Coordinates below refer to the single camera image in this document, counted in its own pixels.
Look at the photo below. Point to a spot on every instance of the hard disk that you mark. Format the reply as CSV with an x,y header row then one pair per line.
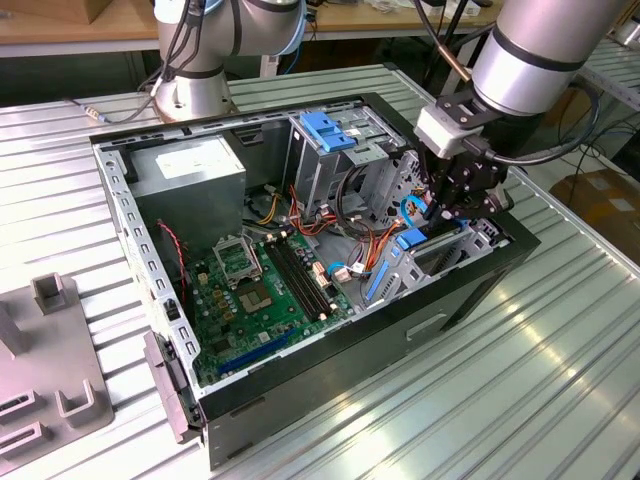
x,y
411,239

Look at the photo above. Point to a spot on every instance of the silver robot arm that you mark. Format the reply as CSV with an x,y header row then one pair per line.
x,y
540,50

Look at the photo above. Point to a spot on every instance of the metal disk bay cage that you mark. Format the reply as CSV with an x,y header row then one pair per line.
x,y
482,240

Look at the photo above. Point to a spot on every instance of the cardboard box with labels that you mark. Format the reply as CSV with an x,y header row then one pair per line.
x,y
600,210

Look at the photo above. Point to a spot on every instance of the blue plastic drive latch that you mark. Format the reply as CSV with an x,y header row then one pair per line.
x,y
325,132

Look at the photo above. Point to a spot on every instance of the metal optical drive cage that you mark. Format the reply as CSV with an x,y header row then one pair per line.
x,y
310,170

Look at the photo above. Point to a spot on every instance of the black RAM slot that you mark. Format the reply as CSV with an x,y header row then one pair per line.
x,y
303,279
297,280
291,281
309,277

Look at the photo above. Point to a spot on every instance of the metal slat side table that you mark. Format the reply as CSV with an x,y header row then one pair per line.
x,y
615,75

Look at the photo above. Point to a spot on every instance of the black open PC case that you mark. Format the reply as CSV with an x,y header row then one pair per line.
x,y
350,360

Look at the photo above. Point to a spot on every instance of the green motherboard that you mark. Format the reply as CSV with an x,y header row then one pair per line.
x,y
280,310

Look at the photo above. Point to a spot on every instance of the CPU socket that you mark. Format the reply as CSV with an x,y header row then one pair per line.
x,y
255,299

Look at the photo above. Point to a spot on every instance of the blue expansion slot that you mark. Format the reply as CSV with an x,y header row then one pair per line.
x,y
255,352

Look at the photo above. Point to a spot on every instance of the grey Dell power supply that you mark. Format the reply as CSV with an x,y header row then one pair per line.
x,y
190,200

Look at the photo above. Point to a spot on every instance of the wooden desk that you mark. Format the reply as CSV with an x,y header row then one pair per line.
x,y
125,22

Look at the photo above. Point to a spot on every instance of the brown cardboard box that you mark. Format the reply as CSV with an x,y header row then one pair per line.
x,y
60,7

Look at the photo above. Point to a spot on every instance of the grey parts rack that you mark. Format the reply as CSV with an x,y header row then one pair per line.
x,y
45,350

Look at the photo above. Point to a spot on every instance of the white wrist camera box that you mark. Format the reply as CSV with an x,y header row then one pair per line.
x,y
445,132

